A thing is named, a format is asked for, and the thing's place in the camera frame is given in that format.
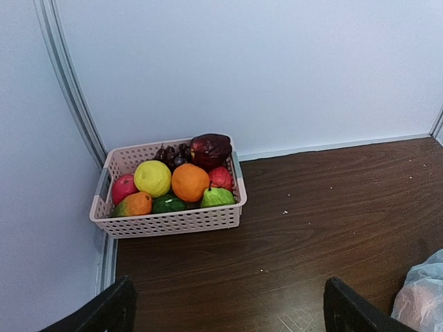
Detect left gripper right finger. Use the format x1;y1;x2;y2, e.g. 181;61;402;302
324;277;414;332

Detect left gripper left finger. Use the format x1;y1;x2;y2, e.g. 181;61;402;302
41;276;138;332

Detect light blue printed plastic bag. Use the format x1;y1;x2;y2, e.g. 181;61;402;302
391;250;443;331

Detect orange fruit in basket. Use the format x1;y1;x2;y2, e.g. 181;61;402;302
172;163;210;203

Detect orange green mango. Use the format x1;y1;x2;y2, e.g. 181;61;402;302
110;192;153;218

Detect dark green lime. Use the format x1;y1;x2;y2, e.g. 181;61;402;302
152;194;187;214

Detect red apple in basket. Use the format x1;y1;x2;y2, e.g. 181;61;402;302
111;174;138;205

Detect yellow lemon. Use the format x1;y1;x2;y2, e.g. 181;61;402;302
134;160;172;198

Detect pink perforated plastic basket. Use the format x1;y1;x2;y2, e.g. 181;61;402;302
89;138;247;239

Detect green pear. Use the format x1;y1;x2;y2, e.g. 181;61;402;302
201;181;236;208

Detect dark purple grapes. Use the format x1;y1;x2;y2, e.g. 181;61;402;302
154;143;192;172

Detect red peach in basket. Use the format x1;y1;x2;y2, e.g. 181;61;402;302
208;166;233;192

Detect dark red apple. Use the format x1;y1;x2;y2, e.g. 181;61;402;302
190;133;233;171

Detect right aluminium corner post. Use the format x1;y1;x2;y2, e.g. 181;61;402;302
429;107;443;139

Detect aluminium corner post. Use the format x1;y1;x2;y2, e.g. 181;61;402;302
34;0;107;167
429;107;443;139

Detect left aluminium corner post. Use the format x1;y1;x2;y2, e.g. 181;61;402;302
34;0;107;167

